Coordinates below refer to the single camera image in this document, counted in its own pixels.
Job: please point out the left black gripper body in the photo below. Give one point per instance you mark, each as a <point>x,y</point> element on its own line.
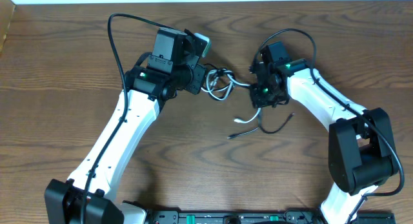
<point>190,80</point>

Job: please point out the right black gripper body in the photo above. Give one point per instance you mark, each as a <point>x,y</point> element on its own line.
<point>264,95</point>

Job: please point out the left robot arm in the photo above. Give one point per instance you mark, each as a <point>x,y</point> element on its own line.
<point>88,195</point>

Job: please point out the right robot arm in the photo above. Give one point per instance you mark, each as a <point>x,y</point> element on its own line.
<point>362,158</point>

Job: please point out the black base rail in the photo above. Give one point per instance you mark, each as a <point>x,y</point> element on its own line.
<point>296,216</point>

